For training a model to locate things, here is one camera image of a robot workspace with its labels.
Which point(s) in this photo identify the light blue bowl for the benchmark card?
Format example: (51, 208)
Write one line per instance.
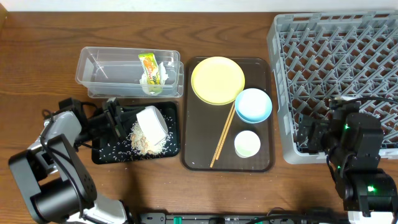
(253, 105)

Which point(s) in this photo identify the grey dishwasher rack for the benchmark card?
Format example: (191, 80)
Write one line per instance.
(319, 56)

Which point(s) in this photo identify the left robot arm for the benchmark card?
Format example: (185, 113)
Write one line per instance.
(54, 183)

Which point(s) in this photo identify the yellow plate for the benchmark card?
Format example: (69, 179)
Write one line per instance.
(217, 80)

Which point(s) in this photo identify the white napkin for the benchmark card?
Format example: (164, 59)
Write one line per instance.
(163, 74)

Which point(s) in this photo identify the wooden chopstick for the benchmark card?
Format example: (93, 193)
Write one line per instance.
(214, 156)
(225, 131)

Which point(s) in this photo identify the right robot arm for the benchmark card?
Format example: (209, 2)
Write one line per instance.
(351, 141)

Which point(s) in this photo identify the black waste tray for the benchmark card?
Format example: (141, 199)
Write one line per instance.
(109, 149)

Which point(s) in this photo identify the yellow green snack wrapper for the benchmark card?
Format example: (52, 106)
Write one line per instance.
(150, 79)

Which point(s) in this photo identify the brown plastic tray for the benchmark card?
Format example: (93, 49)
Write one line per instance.
(204, 124)

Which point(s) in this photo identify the white green cup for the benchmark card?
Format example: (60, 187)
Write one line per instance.
(247, 144)

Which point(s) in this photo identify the spilled rice pile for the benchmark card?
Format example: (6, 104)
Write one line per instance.
(141, 144)

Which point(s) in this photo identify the white rice bowl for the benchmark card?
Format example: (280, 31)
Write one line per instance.
(152, 124)

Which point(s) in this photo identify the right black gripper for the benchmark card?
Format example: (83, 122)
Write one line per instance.
(310, 134)

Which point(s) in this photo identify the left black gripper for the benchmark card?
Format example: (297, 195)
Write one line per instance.
(112, 119)

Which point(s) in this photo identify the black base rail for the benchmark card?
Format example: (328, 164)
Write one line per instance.
(162, 218)

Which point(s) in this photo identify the clear plastic bin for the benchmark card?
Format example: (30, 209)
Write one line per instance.
(115, 72)

